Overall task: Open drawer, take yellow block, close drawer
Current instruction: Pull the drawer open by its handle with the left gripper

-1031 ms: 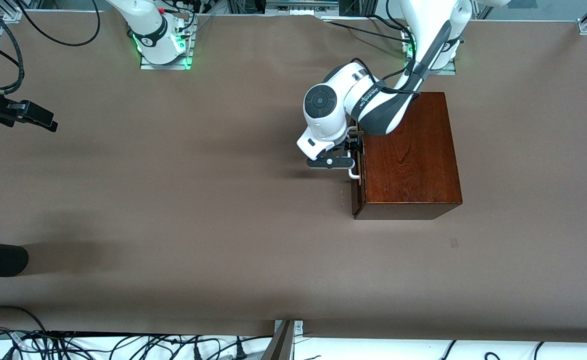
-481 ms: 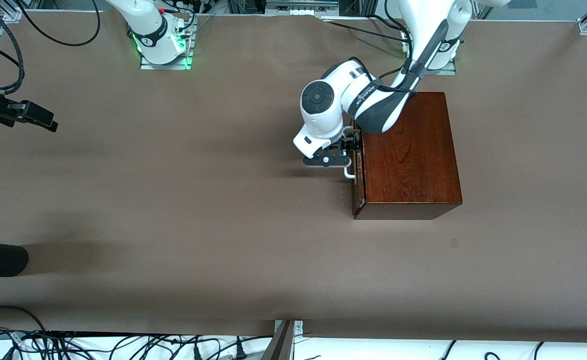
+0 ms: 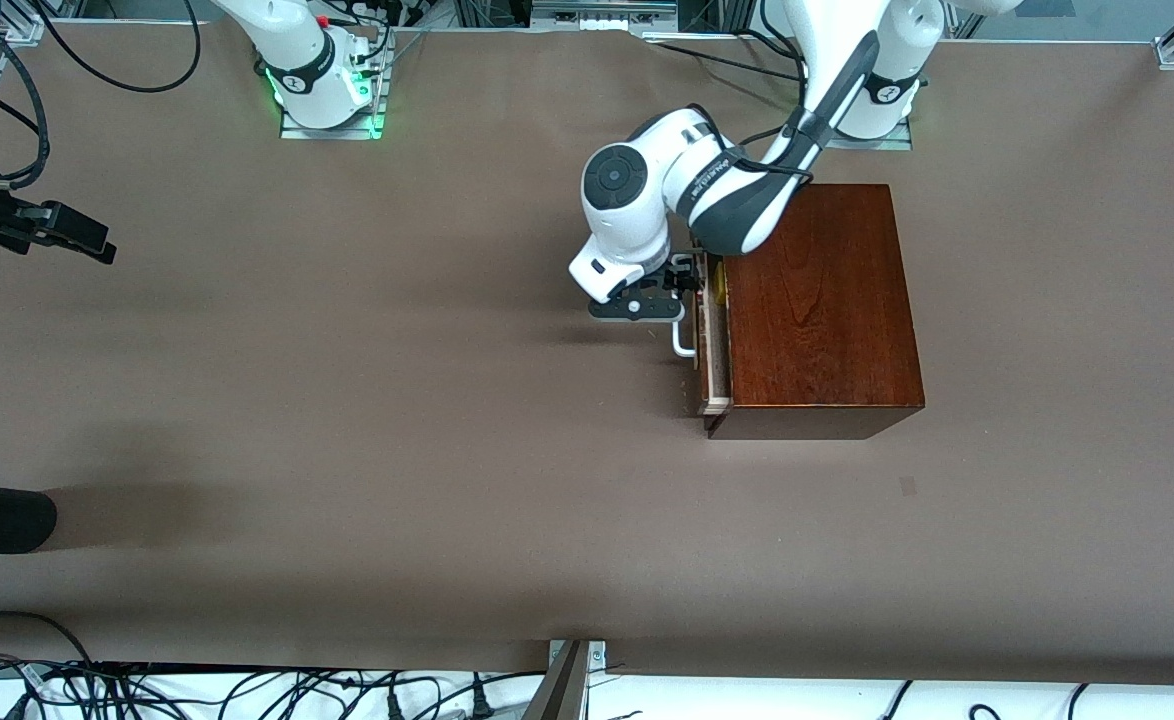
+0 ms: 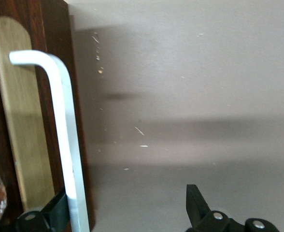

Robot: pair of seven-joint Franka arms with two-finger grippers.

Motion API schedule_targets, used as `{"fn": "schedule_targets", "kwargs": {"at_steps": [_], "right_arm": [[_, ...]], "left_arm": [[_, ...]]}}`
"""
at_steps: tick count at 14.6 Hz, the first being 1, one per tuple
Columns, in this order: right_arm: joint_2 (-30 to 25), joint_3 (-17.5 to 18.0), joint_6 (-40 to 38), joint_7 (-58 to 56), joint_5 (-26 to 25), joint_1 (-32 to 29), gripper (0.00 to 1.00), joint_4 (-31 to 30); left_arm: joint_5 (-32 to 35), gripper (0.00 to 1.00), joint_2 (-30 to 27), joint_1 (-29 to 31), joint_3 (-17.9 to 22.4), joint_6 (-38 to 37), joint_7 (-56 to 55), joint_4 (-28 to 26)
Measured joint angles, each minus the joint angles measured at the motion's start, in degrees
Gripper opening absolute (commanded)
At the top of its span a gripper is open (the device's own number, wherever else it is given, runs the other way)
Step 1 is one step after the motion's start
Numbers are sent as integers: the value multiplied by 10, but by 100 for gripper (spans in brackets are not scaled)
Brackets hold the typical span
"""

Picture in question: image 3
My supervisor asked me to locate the white drawer handle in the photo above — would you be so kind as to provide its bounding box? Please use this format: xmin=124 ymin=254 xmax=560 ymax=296
xmin=671 ymin=253 xmax=700 ymax=359

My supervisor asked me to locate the light wood drawer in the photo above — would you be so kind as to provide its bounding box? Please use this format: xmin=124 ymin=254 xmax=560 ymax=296
xmin=695 ymin=250 xmax=735 ymax=417

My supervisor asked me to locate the dark brown wooden cabinet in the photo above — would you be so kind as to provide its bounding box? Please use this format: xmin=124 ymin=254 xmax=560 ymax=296
xmin=704 ymin=183 xmax=926 ymax=441

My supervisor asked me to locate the brown paper table cover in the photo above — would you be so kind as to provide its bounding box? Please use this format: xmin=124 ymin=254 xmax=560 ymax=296
xmin=0 ymin=20 xmax=1174 ymax=689

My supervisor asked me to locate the grey metal box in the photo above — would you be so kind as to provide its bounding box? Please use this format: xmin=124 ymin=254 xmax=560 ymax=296
xmin=532 ymin=0 xmax=678 ymax=29

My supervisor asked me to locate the silver mounting plate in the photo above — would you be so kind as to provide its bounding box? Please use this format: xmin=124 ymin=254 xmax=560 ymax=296
xmin=547 ymin=640 xmax=608 ymax=686

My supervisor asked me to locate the long black base cable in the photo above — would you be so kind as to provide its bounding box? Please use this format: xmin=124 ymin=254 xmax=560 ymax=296
xmin=647 ymin=40 xmax=800 ymax=81

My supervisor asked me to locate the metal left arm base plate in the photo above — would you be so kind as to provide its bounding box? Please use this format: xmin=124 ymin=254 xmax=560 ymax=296
xmin=827 ymin=118 xmax=915 ymax=151

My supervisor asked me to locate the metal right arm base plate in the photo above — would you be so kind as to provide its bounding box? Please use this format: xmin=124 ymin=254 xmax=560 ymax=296
xmin=280 ymin=30 xmax=390 ymax=141

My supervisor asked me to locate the black arched cable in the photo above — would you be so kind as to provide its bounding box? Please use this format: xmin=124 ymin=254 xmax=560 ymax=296
xmin=0 ymin=610 xmax=98 ymax=669

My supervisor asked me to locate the grey metal post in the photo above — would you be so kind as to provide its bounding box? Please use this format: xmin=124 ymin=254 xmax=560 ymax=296
xmin=522 ymin=640 xmax=590 ymax=720

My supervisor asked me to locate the black cable tangle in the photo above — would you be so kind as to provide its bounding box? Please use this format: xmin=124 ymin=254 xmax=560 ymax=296
xmin=0 ymin=655 xmax=548 ymax=720

